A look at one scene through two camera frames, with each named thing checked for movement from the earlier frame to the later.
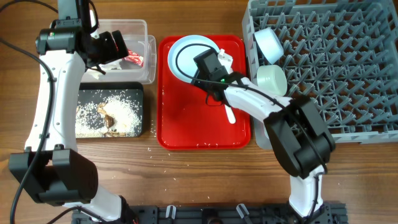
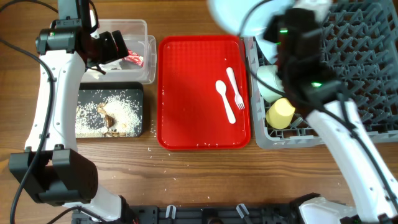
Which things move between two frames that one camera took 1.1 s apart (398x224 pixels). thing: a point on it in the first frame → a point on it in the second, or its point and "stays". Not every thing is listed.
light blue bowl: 270,45 stays
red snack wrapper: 134,58 stays
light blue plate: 186,62 → 248,18
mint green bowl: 272,78 stays
